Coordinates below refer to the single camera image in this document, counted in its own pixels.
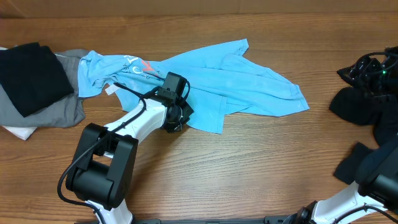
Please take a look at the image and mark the grey folded garment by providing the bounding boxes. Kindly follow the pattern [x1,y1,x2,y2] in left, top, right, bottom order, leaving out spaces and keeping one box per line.
[1,49,89,128]

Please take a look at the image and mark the black folded garment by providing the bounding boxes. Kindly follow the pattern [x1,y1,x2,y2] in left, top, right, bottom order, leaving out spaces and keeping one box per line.
[1,42,74,117]

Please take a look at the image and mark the light blue printed t-shirt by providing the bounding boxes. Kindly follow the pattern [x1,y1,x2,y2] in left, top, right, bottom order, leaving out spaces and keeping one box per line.
[78,39,309,134]

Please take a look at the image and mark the black crumpled garment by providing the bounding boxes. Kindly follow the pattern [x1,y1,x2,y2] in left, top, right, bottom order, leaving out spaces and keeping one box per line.
[328,46,398,185]

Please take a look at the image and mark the white folded garment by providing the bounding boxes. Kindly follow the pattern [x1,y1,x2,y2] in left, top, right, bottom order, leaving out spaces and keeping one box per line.
[0,46,38,141]

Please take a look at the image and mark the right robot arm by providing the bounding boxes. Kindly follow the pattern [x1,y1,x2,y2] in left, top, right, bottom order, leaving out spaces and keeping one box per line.
[283,47,397,223]

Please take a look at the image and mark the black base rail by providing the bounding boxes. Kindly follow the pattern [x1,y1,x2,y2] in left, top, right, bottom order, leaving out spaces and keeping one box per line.
[74,215,312,224]

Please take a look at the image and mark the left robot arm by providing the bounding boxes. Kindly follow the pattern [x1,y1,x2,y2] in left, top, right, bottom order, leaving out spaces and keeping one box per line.
[57,72,193,223]

